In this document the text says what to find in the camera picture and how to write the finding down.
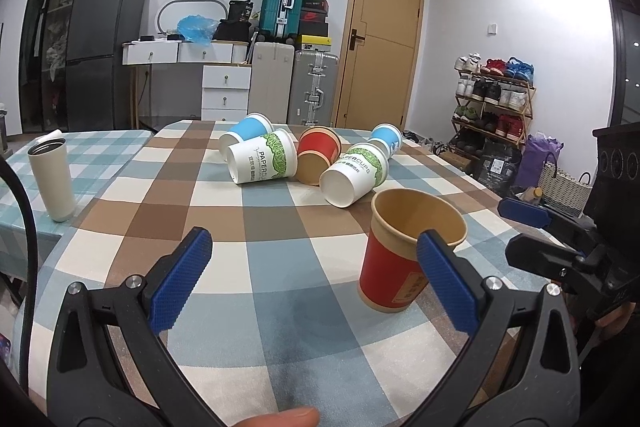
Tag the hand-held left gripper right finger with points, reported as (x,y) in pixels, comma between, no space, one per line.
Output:
(445,282)

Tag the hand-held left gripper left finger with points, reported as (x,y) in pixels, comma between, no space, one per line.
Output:
(180,279)

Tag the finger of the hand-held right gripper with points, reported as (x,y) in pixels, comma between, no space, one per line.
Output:
(525,212)
(540,257)

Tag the red paper cup brown inside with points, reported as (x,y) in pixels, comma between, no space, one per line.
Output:
(400,257)
(315,157)

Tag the white paper cup green print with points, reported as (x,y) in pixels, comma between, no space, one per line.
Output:
(352,174)
(262,157)

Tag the blue paper cup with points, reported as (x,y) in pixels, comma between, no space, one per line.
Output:
(387,139)
(245,133)

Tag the person's right hand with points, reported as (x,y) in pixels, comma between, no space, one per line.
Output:
(616,317)

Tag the person's left hand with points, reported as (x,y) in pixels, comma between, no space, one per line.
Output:
(280,412)

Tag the woven basket bag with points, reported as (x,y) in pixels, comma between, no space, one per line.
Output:
(565,189)

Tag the purple bag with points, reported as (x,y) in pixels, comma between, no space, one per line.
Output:
(535,159)

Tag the black printed sack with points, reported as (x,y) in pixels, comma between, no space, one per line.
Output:
(495,164)

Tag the wooden shoe rack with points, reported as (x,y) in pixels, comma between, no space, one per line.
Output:
(495,112)

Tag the dark shoes pair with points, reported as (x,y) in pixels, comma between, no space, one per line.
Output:
(425,142)

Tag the shoe rack with shoes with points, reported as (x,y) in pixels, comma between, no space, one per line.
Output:
(492,92)

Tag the white steel tumbler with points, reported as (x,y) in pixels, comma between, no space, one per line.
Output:
(50,182)

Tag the white drawer dresser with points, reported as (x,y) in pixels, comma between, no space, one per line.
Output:
(200,72)

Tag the white suitcase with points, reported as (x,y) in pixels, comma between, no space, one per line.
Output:
(272,79)

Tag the wooden door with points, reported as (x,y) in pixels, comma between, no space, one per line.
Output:
(382,37)

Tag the silver suitcase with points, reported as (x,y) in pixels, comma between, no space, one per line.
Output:
(312,88)

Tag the grey refrigerator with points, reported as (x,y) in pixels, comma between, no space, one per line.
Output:
(107,42)

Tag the blue plastic bag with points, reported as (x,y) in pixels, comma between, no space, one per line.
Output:
(197,29)

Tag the black bag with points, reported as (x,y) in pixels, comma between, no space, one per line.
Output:
(232,22)

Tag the oval mirror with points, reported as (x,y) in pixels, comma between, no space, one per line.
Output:
(192,14)

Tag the yellow black shoe box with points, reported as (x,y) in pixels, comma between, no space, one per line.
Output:
(314,43)

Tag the black red shoe box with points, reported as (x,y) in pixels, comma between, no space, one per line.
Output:
(315,26)

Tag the dark glass cabinet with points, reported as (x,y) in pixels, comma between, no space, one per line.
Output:
(47,32)

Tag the teal suitcase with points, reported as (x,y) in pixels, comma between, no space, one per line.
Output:
(282,2)

